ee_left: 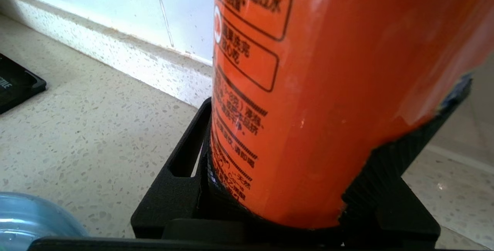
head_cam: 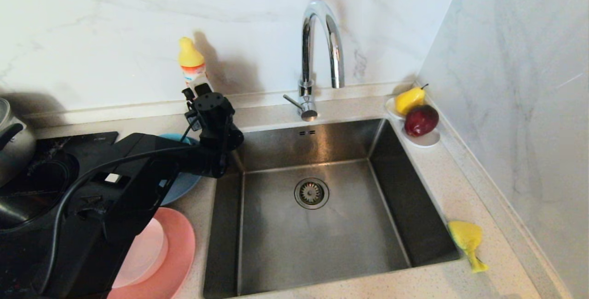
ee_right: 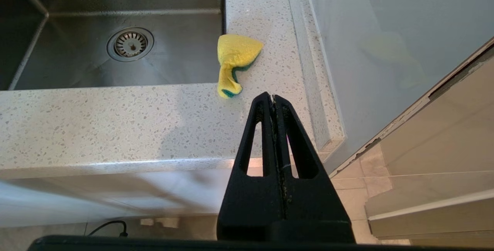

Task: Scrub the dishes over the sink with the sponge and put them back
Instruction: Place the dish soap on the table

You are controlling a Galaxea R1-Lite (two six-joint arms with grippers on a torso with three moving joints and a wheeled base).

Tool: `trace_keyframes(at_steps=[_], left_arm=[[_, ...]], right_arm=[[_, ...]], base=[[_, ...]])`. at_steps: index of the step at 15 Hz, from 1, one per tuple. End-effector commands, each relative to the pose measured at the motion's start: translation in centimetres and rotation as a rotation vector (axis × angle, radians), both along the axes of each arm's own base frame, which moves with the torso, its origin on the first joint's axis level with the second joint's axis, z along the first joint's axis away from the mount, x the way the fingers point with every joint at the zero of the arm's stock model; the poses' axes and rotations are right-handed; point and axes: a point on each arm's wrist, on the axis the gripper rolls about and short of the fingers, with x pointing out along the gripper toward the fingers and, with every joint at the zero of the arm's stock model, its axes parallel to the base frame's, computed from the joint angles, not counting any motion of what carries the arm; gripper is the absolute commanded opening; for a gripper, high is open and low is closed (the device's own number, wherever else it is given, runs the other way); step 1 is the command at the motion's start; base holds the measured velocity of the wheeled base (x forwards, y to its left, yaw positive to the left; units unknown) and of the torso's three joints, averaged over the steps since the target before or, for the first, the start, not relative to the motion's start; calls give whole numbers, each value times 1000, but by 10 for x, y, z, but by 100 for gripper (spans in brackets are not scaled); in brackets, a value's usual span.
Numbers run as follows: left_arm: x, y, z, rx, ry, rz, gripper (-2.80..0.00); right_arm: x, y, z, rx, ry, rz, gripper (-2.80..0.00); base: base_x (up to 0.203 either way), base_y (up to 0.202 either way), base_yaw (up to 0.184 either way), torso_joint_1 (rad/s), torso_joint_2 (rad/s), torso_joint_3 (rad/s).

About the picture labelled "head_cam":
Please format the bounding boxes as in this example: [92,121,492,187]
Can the orange dish soap bottle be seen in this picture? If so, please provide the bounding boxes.
[178,37,208,86]

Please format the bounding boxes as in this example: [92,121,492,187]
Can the metal sink drain strainer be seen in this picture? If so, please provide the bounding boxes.
[294,178,330,210]

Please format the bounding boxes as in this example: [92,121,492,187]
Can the stainless steel sink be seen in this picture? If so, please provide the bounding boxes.
[203,118,462,299]

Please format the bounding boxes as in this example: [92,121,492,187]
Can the yellow sponge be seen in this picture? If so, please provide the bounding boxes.
[448,220,489,273]

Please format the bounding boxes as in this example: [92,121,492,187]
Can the blue plate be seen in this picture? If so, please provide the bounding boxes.
[159,172,203,207]

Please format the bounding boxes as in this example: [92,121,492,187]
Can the chrome gooseneck faucet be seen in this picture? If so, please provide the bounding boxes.
[283,0,345,122]

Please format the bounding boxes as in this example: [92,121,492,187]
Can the large salmon pink plate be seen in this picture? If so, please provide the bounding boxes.
[107,207,196,299]

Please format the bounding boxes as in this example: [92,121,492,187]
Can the black induction cooktop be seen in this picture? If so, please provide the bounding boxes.
[0,132,119,244]

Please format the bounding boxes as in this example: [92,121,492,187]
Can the small light pink plate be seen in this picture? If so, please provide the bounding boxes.
[112,218,168,289]

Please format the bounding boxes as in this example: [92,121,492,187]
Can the stainless steel pot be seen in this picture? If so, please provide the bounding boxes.
[0,98,37,188]

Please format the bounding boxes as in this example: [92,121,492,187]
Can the yellow pear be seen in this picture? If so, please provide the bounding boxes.
[395,84,429,116]

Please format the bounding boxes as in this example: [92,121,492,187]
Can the dark red apple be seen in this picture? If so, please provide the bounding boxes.
[404,104,440,137]

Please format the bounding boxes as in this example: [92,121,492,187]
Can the white fruit dish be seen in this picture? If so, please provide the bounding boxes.
[386,97,441,148]

